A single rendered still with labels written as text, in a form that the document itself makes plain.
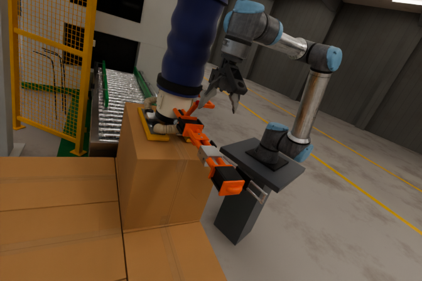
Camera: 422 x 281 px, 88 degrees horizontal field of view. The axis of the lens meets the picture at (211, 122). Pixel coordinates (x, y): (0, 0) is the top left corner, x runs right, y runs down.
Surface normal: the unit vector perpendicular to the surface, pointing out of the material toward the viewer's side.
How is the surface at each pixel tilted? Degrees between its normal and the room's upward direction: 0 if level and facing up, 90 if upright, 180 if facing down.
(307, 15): 90
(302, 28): 90
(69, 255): 0
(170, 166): 90
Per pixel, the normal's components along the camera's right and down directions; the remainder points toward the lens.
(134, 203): 0.40, 0.45
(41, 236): 0.30, -0.89
